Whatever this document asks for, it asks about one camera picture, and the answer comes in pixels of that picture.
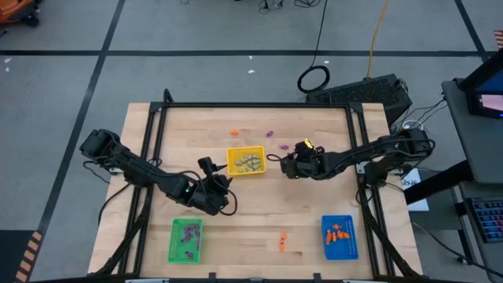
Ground black desk crossbar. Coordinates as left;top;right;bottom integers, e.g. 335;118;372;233
403;159;475;205

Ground black floor cable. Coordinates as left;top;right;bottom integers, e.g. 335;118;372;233
411;220;503;278

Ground black coiled cable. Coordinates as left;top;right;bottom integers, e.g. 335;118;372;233
296;0;331;94

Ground black computer case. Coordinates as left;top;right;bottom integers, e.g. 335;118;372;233
305;73;413;127

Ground yellow plastic basket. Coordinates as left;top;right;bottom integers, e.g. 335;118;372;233
226;145;267;176

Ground grey keyboard shelf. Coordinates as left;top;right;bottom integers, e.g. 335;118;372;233
451;180;503;283

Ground backlit keyboard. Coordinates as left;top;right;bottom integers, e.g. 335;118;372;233
465;195;503;244

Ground grey side desk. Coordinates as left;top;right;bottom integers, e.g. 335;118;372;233
441;77;503;186

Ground blue plastic basket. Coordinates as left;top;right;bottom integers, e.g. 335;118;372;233
321;214;359;261

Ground yellow extension cable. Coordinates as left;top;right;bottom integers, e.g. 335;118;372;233
365;0;391;79

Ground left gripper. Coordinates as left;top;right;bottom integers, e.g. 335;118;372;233
184;156;233;216

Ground black computer monitor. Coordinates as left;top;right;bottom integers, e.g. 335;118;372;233
458;49;503;119

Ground black cable bundle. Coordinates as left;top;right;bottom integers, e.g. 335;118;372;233
257;0;324;15

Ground hazard striped floor mat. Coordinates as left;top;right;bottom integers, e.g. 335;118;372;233
0;230;44;283

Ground green plastic basket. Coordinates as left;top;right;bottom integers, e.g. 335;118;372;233
167;217;204;264

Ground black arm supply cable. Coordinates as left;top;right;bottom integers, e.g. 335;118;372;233
97;181;134;227

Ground white paper sheet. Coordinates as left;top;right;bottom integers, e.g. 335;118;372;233
399;167;430;213

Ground orange wheeled machine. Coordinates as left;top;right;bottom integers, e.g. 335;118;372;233
0;0;42;28

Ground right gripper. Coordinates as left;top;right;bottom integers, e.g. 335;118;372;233
280;138;327;180

